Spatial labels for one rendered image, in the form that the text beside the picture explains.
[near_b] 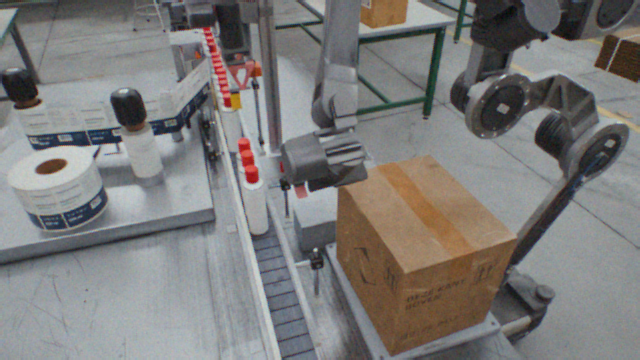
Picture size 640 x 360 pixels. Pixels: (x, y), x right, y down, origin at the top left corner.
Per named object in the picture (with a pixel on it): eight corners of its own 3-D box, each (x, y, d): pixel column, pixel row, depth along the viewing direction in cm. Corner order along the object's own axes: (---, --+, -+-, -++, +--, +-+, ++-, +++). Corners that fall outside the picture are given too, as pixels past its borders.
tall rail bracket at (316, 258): (292, 296, 104) (289, 250, 93) (320, 289, 105) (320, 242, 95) (295, 307, 101) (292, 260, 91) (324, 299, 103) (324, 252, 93)
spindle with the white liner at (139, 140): (136, 172, 135) (106, 85, 117) (165, 168, 138) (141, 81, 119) (135, 189, 129) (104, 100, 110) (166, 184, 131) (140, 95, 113)
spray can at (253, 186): (247, 224, 116) (238, 164, 104) (266, 221, 118) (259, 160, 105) (251, 237, 113) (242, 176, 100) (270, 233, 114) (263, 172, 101)
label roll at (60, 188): (35, 195, 127) (13, 154, 118) (108, 179, 133) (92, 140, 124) (26, 240, 112) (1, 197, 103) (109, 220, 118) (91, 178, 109)
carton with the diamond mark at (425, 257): (335, 257, 111) (337, 175, 94) (414, 234, 118) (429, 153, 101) (390, 358, 89) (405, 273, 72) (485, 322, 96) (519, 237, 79)
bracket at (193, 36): (169, 34, 163) (168, 31, 163) (198, 31, 166) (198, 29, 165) (170, 46, 153) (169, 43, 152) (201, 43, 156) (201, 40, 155)
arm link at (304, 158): (350, 88, 64) (333, 102, 72) (278, 102, 60) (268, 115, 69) (370, 165, 64) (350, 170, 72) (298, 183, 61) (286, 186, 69)
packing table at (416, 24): (265, 43, 477) (258, -34, 429) (330, 34, 500) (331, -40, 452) (345, 140, 316) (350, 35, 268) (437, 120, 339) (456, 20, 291)
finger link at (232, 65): (231, 95, 108) (226, 59, 102) (226, 84, 113) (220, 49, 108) (257, 90, 110) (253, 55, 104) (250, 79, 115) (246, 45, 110)
